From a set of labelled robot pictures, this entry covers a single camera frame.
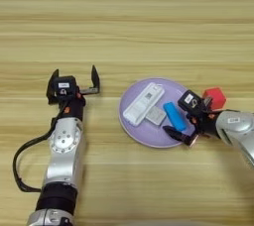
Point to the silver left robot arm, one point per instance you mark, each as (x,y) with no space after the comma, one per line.
(64,157)

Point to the blue rectangular block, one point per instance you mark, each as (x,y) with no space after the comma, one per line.
(175,117)

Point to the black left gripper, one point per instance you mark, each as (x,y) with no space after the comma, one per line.
(74,106)

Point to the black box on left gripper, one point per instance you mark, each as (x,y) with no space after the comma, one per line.
(65,85)

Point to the small grey square block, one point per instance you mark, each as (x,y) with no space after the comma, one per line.
(156,115)

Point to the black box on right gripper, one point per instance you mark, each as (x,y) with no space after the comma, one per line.
(190,100)

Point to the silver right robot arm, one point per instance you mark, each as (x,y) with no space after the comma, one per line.
(236,127)

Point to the red cube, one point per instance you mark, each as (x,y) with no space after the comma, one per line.
(215,97)

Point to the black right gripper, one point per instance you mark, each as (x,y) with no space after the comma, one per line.
(206,122)

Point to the white long rectangular device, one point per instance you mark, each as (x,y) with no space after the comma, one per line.
(143,104)

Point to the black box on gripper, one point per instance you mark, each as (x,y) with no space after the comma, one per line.
(190,100)
(65,85)

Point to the purple round plate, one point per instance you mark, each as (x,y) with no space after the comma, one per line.
(149,135)

